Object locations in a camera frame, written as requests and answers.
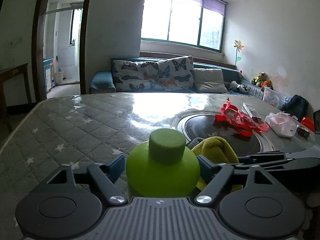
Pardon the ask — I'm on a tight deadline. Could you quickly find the yellow grey cleaning cloth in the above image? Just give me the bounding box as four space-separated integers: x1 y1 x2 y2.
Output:
186 135 243 193

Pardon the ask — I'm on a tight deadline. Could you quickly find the green plastic bottle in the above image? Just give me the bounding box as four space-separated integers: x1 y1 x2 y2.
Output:
126 128 200 198

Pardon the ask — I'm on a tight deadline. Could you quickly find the grey quilted star tablecloth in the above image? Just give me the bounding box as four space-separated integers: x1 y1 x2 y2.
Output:
0 92 318 240

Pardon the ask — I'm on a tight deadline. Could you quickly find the round induction cooktop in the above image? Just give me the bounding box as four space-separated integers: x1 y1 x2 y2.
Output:
177 113 276 157

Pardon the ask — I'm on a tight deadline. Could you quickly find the red plastic bag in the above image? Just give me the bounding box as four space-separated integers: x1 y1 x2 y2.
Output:
215 98 270 138

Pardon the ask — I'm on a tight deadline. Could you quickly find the white plastic bag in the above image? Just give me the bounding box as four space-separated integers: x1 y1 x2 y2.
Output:
265 112 297 138

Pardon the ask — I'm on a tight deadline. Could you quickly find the small flat box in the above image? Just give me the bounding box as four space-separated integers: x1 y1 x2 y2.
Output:
242 102 261 121

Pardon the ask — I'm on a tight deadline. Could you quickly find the black backpack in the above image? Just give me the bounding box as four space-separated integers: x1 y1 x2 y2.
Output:
282 94 309 122

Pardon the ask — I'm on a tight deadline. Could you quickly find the clear plastic storage box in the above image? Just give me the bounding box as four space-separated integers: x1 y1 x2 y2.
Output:
263 87 291 109

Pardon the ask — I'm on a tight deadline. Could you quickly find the black white plush toy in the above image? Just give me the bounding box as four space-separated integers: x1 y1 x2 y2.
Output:
229 81 248 94

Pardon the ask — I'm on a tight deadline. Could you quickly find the teal sofa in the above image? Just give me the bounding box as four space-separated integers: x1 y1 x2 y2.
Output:
89 56 263 99

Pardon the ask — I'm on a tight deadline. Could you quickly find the white cushion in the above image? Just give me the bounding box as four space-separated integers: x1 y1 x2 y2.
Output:
194 68 228 93

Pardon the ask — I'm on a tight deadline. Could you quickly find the plush teddy bear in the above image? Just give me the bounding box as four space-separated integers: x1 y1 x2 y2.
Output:
251 72 273 91

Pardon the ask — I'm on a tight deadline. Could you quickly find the large butterfly print pillow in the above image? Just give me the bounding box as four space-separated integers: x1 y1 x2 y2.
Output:
112 60 163 92

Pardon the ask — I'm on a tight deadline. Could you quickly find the white bucket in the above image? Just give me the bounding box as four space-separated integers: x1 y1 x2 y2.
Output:
53 72 63 86

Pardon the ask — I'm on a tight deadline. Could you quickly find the dark wooden side table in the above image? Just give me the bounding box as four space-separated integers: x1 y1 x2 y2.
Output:
1 63 32 133

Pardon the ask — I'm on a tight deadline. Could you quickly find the blue white cabinet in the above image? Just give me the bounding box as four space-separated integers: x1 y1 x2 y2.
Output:
43 59 55 93

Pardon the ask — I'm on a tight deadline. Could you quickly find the colourful pinwheel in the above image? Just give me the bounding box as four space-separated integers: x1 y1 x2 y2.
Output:
233 40 244 66

